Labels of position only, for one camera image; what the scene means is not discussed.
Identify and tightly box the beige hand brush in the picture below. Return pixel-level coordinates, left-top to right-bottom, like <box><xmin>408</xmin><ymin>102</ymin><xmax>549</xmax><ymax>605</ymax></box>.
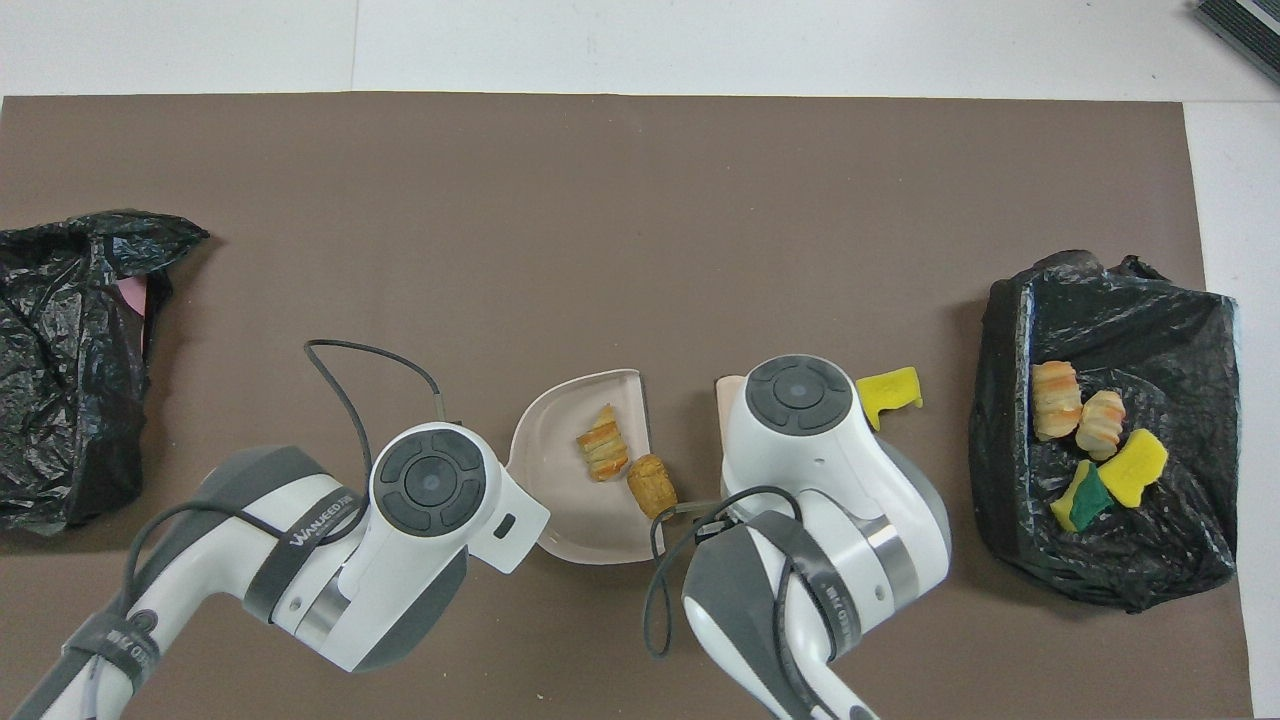
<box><xmin>660</xmin><ymin>375</ymin><xmax>746</xmax><ymax>521</ymax></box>

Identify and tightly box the small brown bread roll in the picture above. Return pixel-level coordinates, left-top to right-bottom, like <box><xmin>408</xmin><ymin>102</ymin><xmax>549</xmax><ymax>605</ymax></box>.
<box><xmin>627</xmin><ymin>453</ymin><xmax>679</xmax><ymax>519</ymax></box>

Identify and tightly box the beige plastic dustpan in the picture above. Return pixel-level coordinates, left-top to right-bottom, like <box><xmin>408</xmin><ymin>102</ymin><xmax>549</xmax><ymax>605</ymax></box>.
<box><xmin>505</xmin><ymin>368</ymin><xmax>666</xmax><ymax>566</ymax></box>

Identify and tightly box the notched yellow sponge piece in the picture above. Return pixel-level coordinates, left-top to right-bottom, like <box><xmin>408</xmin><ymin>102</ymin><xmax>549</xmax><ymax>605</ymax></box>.
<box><xmin>855</xmin><ymin>366</ymin><xmax>924</xmax><ymax>433</ymax></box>

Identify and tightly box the large striped croissant piece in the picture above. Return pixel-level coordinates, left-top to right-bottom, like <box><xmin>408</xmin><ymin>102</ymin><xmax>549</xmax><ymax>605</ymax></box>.
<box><xmin>1032</xmin><ymin>360</ymin><xmax>1084</xmax><ymax>442</ymax></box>

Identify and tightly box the yellow green sponge piece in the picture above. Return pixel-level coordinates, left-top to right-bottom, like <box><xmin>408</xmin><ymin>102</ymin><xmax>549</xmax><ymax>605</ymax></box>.
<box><xmin>1049</xmin><ymin>460</ymin><xmax>1114</xmax><ymax>533</ymax></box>

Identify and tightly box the yellow sponge wedge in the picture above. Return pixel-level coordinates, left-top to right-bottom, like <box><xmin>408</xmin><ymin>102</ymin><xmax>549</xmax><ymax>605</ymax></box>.
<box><xmin>1100</xmin><ymin>428</ymin><xmax>1170</xmax><ymax>509</ymax></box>

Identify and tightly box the black bag lined pink bin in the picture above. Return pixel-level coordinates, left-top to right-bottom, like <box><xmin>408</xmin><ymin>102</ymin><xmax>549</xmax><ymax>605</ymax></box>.
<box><xmin>0</xmin><ymin>209</ymin><xmax>211</xmax><ymax>536</ymax></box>

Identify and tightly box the brown table mat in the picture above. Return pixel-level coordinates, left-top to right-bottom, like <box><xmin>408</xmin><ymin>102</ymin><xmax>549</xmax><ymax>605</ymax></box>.
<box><xmin>0</xmin><ymin>92</ymin><xmax>1256</xmax><ymax>720</ymax></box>

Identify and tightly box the dark ribbed panel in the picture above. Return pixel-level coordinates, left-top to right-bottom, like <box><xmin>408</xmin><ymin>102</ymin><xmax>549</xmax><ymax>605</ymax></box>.
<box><xmin>1193</xmin><ymin>0</ymin><xmax>1280</xmax><ymax>86</ymax></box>

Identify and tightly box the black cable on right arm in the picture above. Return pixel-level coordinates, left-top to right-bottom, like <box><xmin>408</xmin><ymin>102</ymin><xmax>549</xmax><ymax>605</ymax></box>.
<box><xmin>643</xmin><ymin>485</ymin><xmax>801</xmax><ymax>661</ymax></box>

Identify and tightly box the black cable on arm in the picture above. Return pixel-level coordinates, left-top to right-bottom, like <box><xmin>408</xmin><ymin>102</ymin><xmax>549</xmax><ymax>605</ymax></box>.
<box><xmin>643</xmin><ymin>485</ymin><xmax>801</xmax><ymax>661</ymax></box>
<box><xmin>303</xmin><ymin>339</ymin><xmax>466</xmax><ymax>481</ymax></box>

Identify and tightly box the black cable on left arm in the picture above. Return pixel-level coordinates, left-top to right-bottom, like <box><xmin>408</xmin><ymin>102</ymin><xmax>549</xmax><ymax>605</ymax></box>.
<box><xmin>303</xmin><ymin>339</ymin><xmax>466</xmax><ymax>481</ymax></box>

